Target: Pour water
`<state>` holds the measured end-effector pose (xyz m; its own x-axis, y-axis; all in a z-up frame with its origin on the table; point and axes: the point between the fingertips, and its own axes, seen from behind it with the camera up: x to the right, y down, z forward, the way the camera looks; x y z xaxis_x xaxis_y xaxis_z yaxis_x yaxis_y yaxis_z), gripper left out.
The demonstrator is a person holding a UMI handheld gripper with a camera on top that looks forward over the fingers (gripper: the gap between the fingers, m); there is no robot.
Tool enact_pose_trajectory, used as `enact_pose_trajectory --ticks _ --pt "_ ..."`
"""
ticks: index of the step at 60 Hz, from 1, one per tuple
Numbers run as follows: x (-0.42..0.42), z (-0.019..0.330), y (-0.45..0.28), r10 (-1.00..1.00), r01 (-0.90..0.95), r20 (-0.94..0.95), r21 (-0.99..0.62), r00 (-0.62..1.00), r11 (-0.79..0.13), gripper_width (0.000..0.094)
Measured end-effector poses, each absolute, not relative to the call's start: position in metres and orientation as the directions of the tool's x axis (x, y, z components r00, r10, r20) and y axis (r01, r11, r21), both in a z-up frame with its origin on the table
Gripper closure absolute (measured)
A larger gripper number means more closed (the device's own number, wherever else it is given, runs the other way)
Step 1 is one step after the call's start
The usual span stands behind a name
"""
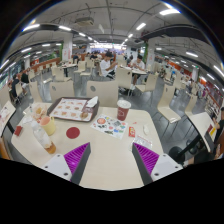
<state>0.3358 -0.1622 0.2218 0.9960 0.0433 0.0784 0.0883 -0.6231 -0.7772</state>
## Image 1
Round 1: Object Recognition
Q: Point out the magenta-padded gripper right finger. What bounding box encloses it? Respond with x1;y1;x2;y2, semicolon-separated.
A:
131;142;184;186

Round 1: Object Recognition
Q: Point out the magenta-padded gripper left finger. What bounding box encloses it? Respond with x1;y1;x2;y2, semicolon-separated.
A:
41;142;92;186

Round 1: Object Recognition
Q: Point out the clear plastic drink bottle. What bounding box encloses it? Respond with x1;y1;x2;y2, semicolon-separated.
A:
30;119;58;155

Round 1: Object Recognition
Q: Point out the clear plastic wrapper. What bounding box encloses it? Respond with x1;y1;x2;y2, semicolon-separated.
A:
132;134;154;151

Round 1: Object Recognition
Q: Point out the flat round red coaster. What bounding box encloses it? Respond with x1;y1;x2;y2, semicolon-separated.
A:
65;126;81;140

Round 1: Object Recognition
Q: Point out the small white tissue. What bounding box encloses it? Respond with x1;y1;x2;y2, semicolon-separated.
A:
142;123;151;136

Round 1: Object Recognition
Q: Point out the small red packet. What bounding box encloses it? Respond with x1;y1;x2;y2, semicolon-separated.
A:
128;125;137;138

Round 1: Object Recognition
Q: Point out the colourful sticker sheet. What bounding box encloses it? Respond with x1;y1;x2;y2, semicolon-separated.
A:
90;113;129;140

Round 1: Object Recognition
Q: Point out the brown food tray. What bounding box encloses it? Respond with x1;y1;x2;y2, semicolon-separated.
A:
46;96;101;123

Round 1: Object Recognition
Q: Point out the red paper cup with lid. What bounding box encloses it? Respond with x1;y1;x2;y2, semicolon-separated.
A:
116;99;132;122

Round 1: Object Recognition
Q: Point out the white crumpled napkin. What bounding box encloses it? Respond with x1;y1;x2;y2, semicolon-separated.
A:
85;95;100;109

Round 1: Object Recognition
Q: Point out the cream dining table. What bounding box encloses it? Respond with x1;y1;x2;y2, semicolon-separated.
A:
0;100;17;138
187;111;218;154

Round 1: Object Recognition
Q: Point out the red wallet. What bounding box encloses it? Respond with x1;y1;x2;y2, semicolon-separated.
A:
13;125;24;137

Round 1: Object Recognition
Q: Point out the cream chairs group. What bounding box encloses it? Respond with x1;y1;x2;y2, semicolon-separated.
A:
0;54;201;138

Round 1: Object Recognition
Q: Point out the person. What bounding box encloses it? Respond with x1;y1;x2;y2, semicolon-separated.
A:
9;74;21;101
99;51;119;81
130;54;147;91
213;106;224;161
20;68;32;94

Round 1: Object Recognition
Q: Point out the ceiling air conditioner unit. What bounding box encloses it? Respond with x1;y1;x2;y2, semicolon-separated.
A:
74;16;95;28

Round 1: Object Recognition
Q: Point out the ceiling lights group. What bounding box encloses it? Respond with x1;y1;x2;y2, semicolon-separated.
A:
0;8;224;83

